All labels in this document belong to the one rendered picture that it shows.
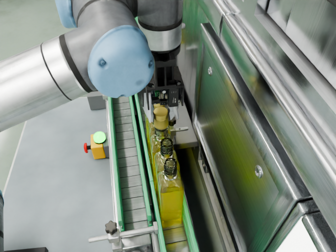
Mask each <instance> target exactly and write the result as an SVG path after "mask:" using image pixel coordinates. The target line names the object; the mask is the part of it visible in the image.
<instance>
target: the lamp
mask: <svg viewBox="0 0 336 252"><path fill-rule="evenodd" d="M93 140H94V142H95V143H96V144H98V145H100V144H103V143H104V142H105V141H106V136H105V134H104V133H103V132H101V131H98V132H96V133H95V134H94V135H93Z"/></svg>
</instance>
